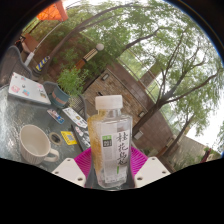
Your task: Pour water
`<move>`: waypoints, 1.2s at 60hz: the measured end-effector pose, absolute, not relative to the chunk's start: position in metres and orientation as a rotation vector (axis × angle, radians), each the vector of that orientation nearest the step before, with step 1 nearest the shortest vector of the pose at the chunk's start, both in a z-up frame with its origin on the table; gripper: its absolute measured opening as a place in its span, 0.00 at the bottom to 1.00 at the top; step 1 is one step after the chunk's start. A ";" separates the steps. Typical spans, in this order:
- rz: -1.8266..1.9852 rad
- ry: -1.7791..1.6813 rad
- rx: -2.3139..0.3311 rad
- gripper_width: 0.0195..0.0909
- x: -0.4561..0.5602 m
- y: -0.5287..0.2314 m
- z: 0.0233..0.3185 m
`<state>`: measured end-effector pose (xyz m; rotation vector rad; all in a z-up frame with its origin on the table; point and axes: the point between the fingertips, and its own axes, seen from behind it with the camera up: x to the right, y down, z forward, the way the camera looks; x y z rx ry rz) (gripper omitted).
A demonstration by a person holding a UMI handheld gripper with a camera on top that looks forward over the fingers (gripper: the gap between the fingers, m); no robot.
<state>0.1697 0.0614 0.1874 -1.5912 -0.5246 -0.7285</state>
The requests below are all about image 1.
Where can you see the orange canopy with white pole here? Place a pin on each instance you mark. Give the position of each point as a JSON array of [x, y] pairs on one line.
[[51, 12]]

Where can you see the white ribbed mug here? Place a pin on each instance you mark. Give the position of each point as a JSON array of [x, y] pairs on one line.
[[33, 145]]

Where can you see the green plant in teal pot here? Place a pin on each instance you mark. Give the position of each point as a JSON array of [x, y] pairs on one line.
[[71, 81]]

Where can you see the silver laptop with stickers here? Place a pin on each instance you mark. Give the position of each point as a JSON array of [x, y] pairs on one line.
[[28, 88]]

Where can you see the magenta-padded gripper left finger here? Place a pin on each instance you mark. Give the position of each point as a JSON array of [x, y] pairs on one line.
[[81, 163]]

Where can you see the tall green tree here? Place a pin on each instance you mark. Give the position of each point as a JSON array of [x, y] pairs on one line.
[[156, 106], [66, 40], [181, 133]]

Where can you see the white printed booklet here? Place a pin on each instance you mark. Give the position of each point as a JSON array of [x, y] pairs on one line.
[[75, 117]]

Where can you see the blue card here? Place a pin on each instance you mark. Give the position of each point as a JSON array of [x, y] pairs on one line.
[[55, 116]]

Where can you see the globe lamp post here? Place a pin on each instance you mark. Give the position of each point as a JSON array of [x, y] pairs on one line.
[[89, 56]]

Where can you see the blue yellow striped post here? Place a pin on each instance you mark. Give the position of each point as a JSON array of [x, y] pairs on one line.
[[42, 63]]

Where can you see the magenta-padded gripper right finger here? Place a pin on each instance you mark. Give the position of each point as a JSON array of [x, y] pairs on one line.
[[139, 162]]

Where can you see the black laptop with stickers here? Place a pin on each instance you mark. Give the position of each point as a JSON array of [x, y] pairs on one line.
[[81, 136]]

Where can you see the folded maroon umbrella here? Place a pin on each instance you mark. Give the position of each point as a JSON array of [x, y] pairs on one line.
[[205, 155]]

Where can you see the wall lantern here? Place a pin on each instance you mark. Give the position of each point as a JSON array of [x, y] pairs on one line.
[[141, 114], [105, 77]]

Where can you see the clear white-capped drink bottle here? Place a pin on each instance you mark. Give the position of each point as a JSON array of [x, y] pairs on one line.
[[110, 143]]

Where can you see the yellow card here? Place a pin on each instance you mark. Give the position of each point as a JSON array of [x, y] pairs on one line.
[[69, 137]]

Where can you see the grey wall box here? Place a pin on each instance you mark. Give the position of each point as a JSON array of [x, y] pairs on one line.
[[138, 135]]

